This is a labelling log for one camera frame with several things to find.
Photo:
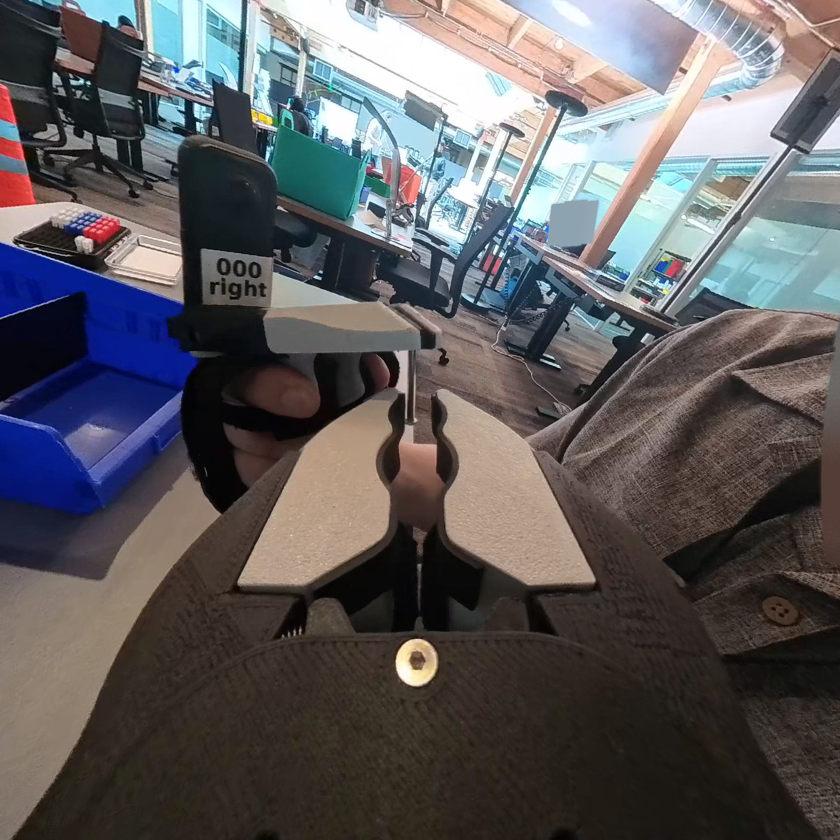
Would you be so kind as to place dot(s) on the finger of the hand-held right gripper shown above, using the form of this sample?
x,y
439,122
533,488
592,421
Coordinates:
x,y
430,334
341,334

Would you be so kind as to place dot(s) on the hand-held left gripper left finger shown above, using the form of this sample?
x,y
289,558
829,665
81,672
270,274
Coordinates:
x,y
321,518

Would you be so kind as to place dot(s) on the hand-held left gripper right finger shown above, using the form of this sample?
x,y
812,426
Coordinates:
x,y
518,518

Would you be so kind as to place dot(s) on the long metal bolt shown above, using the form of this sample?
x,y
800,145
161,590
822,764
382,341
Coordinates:
x,y
411,387

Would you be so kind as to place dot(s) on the blue divided plastic bin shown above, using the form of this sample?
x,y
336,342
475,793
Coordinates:
x,y
98,420

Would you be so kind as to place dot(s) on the person's right hand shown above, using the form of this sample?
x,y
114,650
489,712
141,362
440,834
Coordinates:
x,y
275,394

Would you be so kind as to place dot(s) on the black office chair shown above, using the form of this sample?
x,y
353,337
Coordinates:
x,y
26,79
111,98
453,262
229,118

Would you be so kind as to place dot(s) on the clear plastic tray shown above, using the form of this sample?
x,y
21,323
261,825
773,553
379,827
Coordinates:
x,y
148,259

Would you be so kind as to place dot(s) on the green fabric bin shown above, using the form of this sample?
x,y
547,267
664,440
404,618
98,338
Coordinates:
x,y
315,170

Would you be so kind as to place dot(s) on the wooden top desk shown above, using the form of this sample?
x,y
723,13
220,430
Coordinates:
x,y
354,229
590,269

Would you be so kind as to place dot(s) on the coloured plastic blocks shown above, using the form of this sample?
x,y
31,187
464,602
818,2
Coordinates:
x,y
85,226

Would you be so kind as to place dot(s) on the red basket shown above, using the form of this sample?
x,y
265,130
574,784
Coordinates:
x,y
408,184

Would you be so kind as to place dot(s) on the silver gooseneck desk lamp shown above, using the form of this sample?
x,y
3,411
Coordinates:
x,y
394,170

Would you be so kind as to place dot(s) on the black plastic tray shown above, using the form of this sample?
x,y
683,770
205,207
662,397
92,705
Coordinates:
x,y
46,243

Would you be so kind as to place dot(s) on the orange blue-striped traffic cone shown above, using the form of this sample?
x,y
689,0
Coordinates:
x,y
13,151

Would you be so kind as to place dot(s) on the hanging black monitor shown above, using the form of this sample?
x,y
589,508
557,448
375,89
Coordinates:
x,y
420,110

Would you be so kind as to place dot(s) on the black bin divider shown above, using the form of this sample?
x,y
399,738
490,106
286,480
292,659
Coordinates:
x,y
39,348

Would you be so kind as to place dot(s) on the shelf of coloured bins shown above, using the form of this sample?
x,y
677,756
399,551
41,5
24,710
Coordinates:
x,y
663,275

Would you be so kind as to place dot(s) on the wooden post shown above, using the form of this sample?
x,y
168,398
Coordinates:
x,y
649,151

